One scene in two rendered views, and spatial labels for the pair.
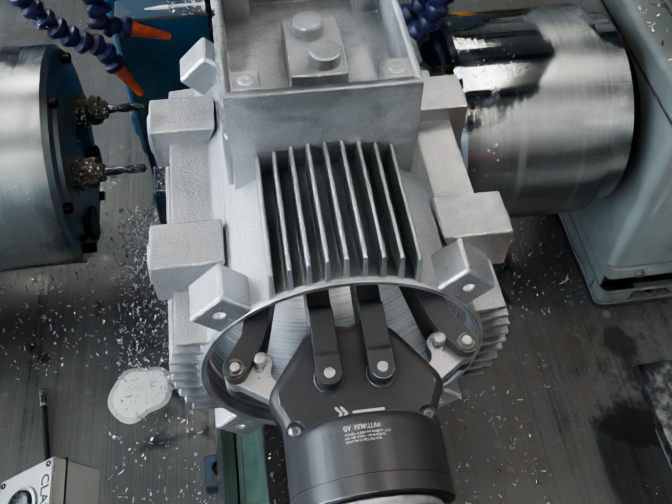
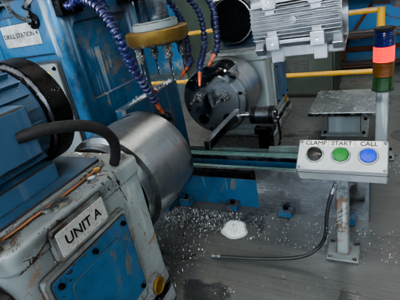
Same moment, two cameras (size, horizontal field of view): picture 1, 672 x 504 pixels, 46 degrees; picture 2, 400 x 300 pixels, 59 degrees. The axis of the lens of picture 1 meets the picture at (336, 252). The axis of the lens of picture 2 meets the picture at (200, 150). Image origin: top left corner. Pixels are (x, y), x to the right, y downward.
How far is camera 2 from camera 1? 0.94 m
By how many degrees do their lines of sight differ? 48
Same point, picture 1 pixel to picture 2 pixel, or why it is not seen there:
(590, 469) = not seen: hidden behind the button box
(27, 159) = (169, 127)
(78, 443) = (245, 250)
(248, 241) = not seen: outside the picture
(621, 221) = (265, 101)
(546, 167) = (252, 82)
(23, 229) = (183, 156)
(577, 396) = not seen: hidden behind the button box
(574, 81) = (238, 62)
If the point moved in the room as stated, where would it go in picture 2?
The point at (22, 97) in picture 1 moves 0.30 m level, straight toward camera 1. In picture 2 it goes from (147, 115) to (272, 97)
